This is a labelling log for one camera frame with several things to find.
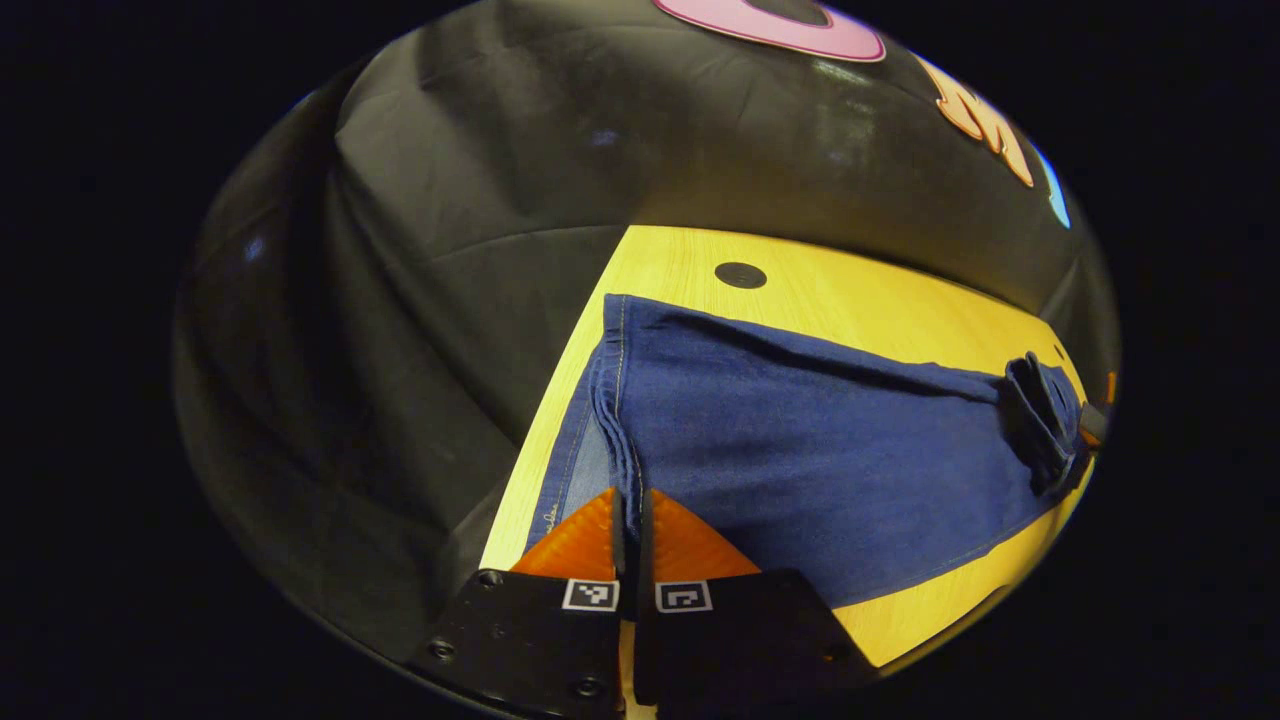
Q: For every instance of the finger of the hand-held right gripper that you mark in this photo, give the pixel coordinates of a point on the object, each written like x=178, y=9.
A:
x=1098, y=420

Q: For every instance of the black backdrop cloth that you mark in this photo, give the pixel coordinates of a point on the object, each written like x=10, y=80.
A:
x=400, y=300

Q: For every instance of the blue denim jeans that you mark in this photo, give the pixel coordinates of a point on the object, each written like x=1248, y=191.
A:
x=800, y=450

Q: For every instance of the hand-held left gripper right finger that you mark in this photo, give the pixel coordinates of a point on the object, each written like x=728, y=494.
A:
x=740, y=630

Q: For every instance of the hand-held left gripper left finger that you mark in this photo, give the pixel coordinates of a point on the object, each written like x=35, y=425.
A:
x=540, y=640

